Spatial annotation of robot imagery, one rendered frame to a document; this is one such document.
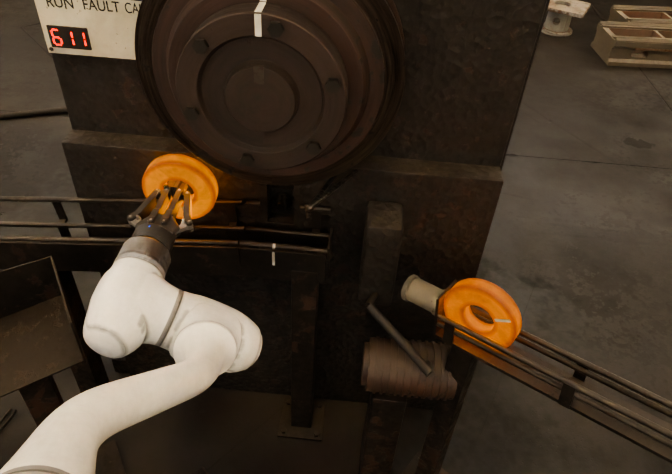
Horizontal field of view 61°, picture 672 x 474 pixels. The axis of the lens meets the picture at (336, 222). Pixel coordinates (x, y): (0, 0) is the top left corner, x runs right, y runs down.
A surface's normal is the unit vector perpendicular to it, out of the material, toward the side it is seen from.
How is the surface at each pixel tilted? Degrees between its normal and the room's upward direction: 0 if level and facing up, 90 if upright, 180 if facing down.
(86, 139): 0
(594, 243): 0
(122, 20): 90
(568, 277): 0
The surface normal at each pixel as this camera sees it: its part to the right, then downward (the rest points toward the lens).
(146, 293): 0.56, -0.57
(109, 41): -0.08, 0.63
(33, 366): -0.03, -0.74
